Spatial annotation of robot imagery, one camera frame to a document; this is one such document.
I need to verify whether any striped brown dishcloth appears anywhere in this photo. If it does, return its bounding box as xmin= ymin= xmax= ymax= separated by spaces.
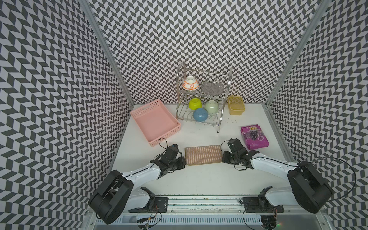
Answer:
xmin=185 ymin=145 xmax=223 ymax=165

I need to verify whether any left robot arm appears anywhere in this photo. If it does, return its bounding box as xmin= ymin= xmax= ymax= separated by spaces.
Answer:
xmin=88 ymin=144 xmax=186 ymax=224

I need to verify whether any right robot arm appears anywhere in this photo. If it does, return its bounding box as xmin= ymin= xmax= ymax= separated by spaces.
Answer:
xmin=222 ymin=139 xmax=334 ymax=214

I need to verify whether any purple blackcurrant gummy bag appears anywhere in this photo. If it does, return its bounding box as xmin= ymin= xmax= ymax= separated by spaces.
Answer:
xmin=241 ymin=125 xmax=269 ymax=150

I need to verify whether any pink plastic basket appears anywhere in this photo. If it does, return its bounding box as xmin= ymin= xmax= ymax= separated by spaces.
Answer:
xmin=130 ymin=99 xmax=181 ymax=147

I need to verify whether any blue bowl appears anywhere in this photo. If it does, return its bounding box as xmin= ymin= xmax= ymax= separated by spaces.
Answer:
xmin=193 ymin=108 xmax=209 ymax=122

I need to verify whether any yellow plastic container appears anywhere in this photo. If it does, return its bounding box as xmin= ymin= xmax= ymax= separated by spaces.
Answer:
xmin=228 ymin=95 xmax=245 ymax=116

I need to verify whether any pale green bowl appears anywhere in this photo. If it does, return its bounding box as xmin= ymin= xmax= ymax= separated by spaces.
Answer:
xmin=205 ymin=100 xmax=219 ymax=114

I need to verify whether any lime green bowl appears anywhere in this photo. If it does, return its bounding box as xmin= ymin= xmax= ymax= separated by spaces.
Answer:
xmin=188 ymin=98 xmax=202 ymax=111

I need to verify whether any silver metal dish rack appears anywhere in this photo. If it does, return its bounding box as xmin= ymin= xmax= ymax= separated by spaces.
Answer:
xmin=175 ymin=61 xmax=233 ymax=133

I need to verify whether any grey patterned plate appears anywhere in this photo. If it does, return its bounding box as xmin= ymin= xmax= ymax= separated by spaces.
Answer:
xmin=201 ymin=80 xmax=224 ymax=97

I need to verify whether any white orange patterned bowl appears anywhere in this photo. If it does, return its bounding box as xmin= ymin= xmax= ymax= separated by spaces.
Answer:
xmin=183 ymin=76 xmax=199 ymax=91

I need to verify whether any aluminium front rail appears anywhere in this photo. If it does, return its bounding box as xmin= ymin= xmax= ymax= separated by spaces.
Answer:
xmin=121 ymin=195 xmax=307 ymax=215

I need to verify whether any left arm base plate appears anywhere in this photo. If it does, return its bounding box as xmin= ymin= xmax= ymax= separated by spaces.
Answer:
xmin=124 ymin=187 xmax=169 ymax=213

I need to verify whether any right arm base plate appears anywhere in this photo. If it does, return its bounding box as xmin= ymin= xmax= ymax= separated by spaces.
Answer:
xmin=239 ymin=186 xmax=285 ymax=214

